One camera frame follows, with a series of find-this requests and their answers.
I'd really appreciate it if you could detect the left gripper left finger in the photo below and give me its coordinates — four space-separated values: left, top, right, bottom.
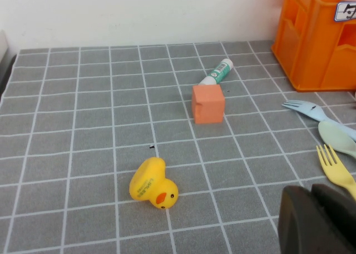
278 185 356 254

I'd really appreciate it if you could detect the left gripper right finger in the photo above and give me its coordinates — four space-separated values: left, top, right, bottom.
311 183 356 248

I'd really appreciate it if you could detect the orange plastic cutlery holder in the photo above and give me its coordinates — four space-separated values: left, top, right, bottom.
271 0 356 93

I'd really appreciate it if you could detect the yellow plastic fork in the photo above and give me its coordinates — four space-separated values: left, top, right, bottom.
316 143 356 202

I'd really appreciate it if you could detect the green plastic spoon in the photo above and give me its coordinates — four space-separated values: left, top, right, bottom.
317 120 356 160

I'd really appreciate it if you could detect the blue plastic fork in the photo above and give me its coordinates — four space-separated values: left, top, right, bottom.
281 99 356 142

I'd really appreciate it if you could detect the orange foam cube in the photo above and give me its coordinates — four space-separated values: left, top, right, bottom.
191 83 226 125

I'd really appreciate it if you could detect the yellow rubber duck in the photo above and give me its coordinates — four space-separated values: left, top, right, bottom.
128 157 179 210

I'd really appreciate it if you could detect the green white glue stick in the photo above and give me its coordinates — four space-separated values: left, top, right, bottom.
198 58 234 86

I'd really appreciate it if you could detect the white label marked 勺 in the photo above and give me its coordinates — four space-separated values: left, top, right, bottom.
333 1 356 22

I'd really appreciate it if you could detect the grey checked tablecloth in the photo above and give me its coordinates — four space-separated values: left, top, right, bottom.
0 39 356 254

